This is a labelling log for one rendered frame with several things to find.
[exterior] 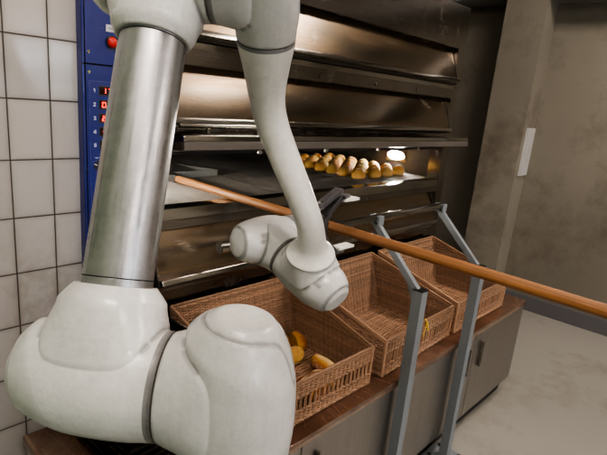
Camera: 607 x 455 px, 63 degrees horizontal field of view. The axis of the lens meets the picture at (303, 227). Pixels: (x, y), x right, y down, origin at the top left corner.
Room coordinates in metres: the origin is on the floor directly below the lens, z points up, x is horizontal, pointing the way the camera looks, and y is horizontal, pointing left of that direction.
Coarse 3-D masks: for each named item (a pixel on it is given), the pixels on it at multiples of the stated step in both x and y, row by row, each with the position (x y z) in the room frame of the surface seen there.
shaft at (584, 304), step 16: (176, 176) 1.99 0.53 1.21; (224, 192) 1.79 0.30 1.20; (272, 208) 1.62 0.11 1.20; (336, 224) 1.45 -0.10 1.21; (368, 240) 1.37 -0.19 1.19; (384, 240) 1.34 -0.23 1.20; (416, 256) 1.27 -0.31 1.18; (432, 256) 1.24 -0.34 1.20; (448, 256) 1.22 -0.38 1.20; (464, 272) 1.18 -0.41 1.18; (480, 272) 1.15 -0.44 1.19; (496, 272) 1.14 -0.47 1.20; (512, 288) 1.10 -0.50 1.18; (528, 288) 1.08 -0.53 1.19; (544, 288) 1.06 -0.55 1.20; (576, 304) 1.01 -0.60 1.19; (592, 304) 0.99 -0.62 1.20
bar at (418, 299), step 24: (384, 216) 1.80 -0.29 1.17; (456, 240) 2.07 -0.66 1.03; (480, 264) 2.01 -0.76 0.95; (408, 288) 1.67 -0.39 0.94; (480, 288) 1.98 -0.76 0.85; (408, 336) 1.63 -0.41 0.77; (408, 360) 1.62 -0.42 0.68; (456, 360) 1.99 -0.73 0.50; (408, 384) 1.62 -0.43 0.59; (456, 384) 1.98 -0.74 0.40; (408, 408) 1.64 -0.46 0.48; (456, 408) 1.98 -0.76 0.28
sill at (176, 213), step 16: (320, 192) 2.09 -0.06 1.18; (352, 192) 2.26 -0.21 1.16; (368, 192) 2.35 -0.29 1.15; (384, 192) 2.46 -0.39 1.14; (176, 208) 1.58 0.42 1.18; (192, 208) 1.62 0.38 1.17; (208, 208) 1.67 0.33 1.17; (224, 208) 1.72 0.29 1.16; (240, 208) 1.77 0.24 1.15; (256, 208) 1.83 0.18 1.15
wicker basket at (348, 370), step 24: (240, 288) 1.75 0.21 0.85; (264, 288) 1.83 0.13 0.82; (192, 312) 1.58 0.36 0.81; (288, 312) 1.89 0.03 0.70; (288, 336) 1.87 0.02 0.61; (312, 336) 1.81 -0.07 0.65; (360, 336) 1.65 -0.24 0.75; (336, 360) 1.72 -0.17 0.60; (360, 360) 1.56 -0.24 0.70; (312, 384) 1.38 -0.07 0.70; (336, 384) 1.48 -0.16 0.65; (360, 384) 1.58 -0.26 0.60; (312, 408) 1.39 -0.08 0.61
